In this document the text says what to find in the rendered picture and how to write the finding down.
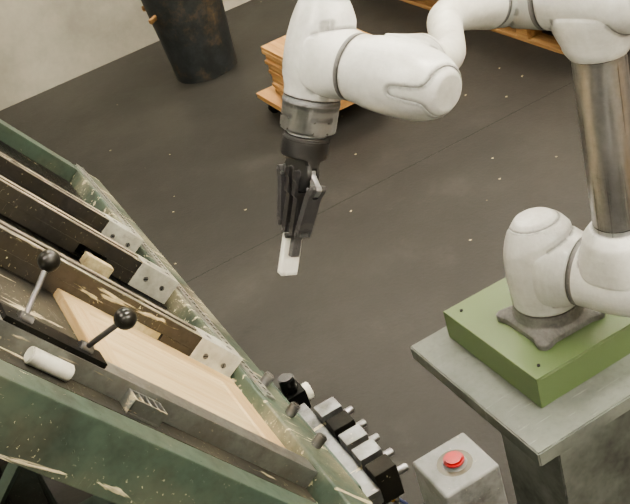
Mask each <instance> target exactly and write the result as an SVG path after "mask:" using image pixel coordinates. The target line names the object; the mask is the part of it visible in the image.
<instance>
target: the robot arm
mask: <svg viewBox="0 0 630 504"><path fill-rule="evenodd" d="M356 24H357V20H356V16H355V12H354V9H353V7H352V4H351V2H350V0H298V2H297V4H296V6H295V8H294V11H293V13H292V16H291V19H290V23H289V27H288V30H287V35H286V40H285V45H284V52H283V62H282V75H283V80H284V92H283V95H282V108H281V115H280V124H279V125H280V127H281V128H283V129H284V130H285V131H284V132H283V135H282V142H281V153H282V154H283V155H284V156H285V157H286V160H285V163H284V164H277V167H276V169H277V177H278V193H277V224H278V225H281V230H282V232H283V235H282V242H281V250H280V257H279V264H278V271H277V272H278V273H279V274H280V275H281V276H288V275H297V272H298V265H299V258H300V251H301V244H302V239H303V238H310V237H311V233H312V230H313V227H314V223H315V220H316V216H317V213H318V209H319V206H320V203H321V199H322V198H323V196H324V194H325V193H326V187H325V186H320V184H319V181H318V178H319V164H320V163H321V162H322V161H324V160H326V159H327V157H328V152H329V145H330V138H329V136H332V135H334V134H335V133H336V129H337V122H338V116H339V109H340V107H341V103H340V102H341V100H346V101H350V102H352V103H355V104H357V105H359V106H360V107H362V108H365V109H367V110H370V111H373V112H376V113H379V114H382V115H386V116H390V117H394V118H398V119H403V120H408V121H429V120H434V119H438V118H441V117H443V116H445V115H446V114H448V113H449V112H450V111H451V110H452V109H453V107H454V106H455V105H456V103H457V102H458V100H459V98H460V95H461V90H462V77H461V73H460V71H459V68H460V67H461V65H462V63H463V61H464V59H465V55H466V43H465V36H464V31H466V30H491V29H496V28H504V27H508V26H510V27H511V28H516V29H531V30H544V31H552V34H553V36H554V37H555V39H556V41H557V42H558V44H559V45H560V47H561V50H562V52H563V54H564V55H565V56H566V57H567V58H568V59H569V60H570V61H571V66H572V74H573V81H574V89H575V96H576V104H577V111H578V119H579V126H580V134H581V141H582V149H583V157H584V164H585V172H586V179H587V187H588V194H589V202H590V209H591V217H592V221H591V222H590V223H589V224H588V226H587V227H586V228H585V230H584V231H582V230H580V229H578V228H577V227H575V226H572V224H571V221H570V220H569V219H568V218H567V217H566V216H564V215H563V214H562V213H560V212H558V211H557V210H554V209H550V208H547V207H534V208H530V209H527V210H525V211H523V212H521V213H519V214H518V215H517V216H516V217H515V218H514V219H513V221H512V223H511V225H510V227H509V229H508V230H507V232H506V236H505V240H504V247H503V259H504V268H505V274H506V279H507V284H508V288H509V292H510V295H511V298H512V302H513V305H512V306H510V307H507V308H504V309H502V310H499V311H498V312H497V314H496V316H497V320H498V321H499V322H502V323H505V324H507V325H509V326H510V327H512V328H513V329H515V330H516V331H517V332H519V333H520V334H522V335H523V336H525V337H526V338H527V339H529V340H530V341H532V342H533V343H534V344H535V345H536V347H537V348H538V349H539V350H541V351H547V350H549V349H551V348H552V347H553V346H554V345H555V344H556V343H557V342H559V341H561V340H562V339H564V338H566V337H568V336H569V335H571V334H573V333H574V332H576V331H578V330H580V329H581V328H583V327H585V326H586V325H588V324H590V323H592V322H594V321H597V320H601V319H603V318H604V317H605V313H606V314H610V315H615V316H621V317H628V318H630V73H629V63H628V54H627V52H628V51H629V50H630V0H439V1H438V2H437V3H436V4H435V5H434V6H433V7H432V9H431V10H430V12H429V14H428V18H427V31H428V34H425V33H414V34H397V33H386V34H385V35H384V36H383V35H370V34H366V33H363V32H361V31H359V30H357V29H356Z"/></svg>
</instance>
